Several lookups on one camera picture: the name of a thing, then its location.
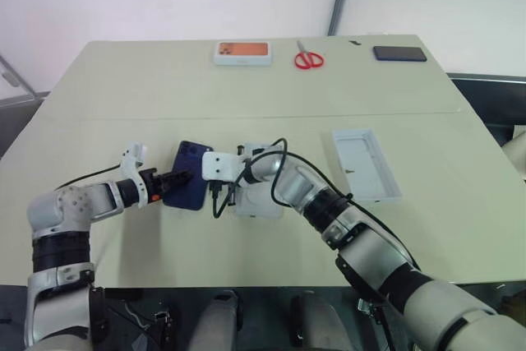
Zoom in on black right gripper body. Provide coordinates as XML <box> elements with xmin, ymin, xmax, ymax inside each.
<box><xmin>207</xmin><ymin>179</ymin><xmax>239</xmax><ymax>206</ymax></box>

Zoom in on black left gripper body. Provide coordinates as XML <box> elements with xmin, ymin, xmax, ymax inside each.
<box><xmin>140</xmin><ymin>166</ymin><xmax>167</xmax><ymax>205</ymax></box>

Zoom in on dark blue smartphone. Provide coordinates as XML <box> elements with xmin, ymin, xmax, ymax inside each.
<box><xmin>163</xmin><ymin>140</ymin><xmax>215</xmax><ymax>213</ymax></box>

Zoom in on white phone box base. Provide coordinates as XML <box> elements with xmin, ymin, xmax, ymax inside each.
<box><xmin>234</xmin><ymin>141</ymin><xmax>285</xmax><ymax>221</ymax></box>

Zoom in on white box with orange picture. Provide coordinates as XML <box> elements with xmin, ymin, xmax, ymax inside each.
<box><xmin>213</xmin><ymin>40</ymin><xmax>273</xmax><ymax>67</ymax></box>

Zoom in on white phone box lid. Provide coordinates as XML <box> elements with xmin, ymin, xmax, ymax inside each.
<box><xmin>330</xmin><ymin>127</ymin><xmax>404</xmax><ymax>205</ymax></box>

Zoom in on grey rounded shape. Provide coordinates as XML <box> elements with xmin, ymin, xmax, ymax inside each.
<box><xmin>191</xmin><ymin>289</ymin><xmax>240</xmax><ymax>351</ymax></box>

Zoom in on silver metal latch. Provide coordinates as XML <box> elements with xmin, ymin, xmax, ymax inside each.
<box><xmin>356</xmin><ymin>297</ymin><xmax>385</xmax><ymax>320</ymax></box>

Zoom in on black smartphone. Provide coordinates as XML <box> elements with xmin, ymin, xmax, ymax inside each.
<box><xmin>372</xmin><ymin>45</ymin><xmax>427</xmax><ymax>63</ymax></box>

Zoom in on dark side table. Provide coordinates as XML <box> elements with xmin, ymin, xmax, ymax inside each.
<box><xmin>446</xmin><ymin>72</ymin><xmax>526</xmax><ymax>150</ymax></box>

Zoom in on white rounded object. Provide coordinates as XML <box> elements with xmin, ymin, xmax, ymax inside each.
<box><xmin>500</xmin><ymin>123</ymin><xmax>526</xmax><ymax>182</ymax></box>

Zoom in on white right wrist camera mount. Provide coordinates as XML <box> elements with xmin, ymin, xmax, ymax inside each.
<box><xmin>201</xmin><ymin>152</ymin><xmax>244</xmax><ymax>182</ymax></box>

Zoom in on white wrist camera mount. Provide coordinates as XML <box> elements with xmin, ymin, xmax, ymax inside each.
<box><xmin>118</xmin><ymin>141</ymin><xmax>150</xmax><ymax>209</ymax></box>
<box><xmin>201</xmin><ymin>152</ymin><xmax>244</xmax><ymax>182</ymax></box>

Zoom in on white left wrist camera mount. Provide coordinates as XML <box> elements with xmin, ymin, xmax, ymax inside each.
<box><xmin>118</xmin><ymin>141</ymin><xmax>150</xmax><ymax>209</ymax></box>

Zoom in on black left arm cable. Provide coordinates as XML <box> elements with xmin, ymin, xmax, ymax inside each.
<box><xmin>54</xmin><ymin>163</ymin><xmax>125</xmax><ymax>191</ymax></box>

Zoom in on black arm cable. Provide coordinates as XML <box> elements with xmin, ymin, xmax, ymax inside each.
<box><xmin>54</xmin><ymin>163</ymin><xmax>125</xmax><ymax>191</ymax></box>
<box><xmin>210</xmin><ymin>136</ymin><xmax>422</xmax><ymax>275</ymax></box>

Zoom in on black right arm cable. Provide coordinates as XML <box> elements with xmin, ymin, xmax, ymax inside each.
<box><xmin>210</xmin><ymin>136</ymin><xmax>422</xmax><ymax>275</ymax></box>

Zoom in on red handled scissors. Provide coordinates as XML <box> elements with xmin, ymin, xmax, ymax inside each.
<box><xmin>293</xmin><ymin>39</ymin><xmax>325</xmax><ymax>70</ymax></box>

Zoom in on grey metal frame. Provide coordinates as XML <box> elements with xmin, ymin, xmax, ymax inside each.
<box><xmin>0</xmin><ymin>53</ymin><xmax>47</xmax><ymax>102</ymax></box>

